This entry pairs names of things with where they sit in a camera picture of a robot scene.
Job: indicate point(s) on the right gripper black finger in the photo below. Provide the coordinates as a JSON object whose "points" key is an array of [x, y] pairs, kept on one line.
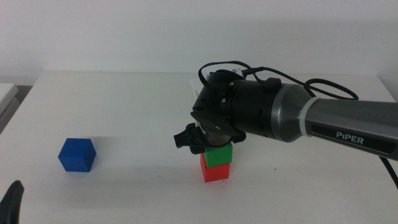
{"points": [[197, 150]]}

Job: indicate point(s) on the right black grey Piper arm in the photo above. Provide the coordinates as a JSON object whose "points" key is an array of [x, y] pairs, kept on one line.
{"points": [[342, 118]]}

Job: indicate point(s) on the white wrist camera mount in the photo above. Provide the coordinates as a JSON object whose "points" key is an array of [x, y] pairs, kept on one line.
{"points": [[196, 87]]}

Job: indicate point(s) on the red cube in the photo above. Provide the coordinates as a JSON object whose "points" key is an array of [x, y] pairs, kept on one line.
{"points": [[216, 174]]}

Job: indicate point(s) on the green cube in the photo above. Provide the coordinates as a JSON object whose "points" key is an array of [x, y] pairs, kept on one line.
{"points": [[219, 155]]}

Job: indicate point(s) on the blue cube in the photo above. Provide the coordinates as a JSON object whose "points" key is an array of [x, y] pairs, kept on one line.
{"points": [[76, 155]]}

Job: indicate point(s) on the white shelf unit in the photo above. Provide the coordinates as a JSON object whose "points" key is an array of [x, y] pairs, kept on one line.
{"points": [[6, 93]]}

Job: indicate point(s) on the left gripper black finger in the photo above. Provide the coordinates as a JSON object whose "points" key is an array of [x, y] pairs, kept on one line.
{"points": [[12, 202]]}

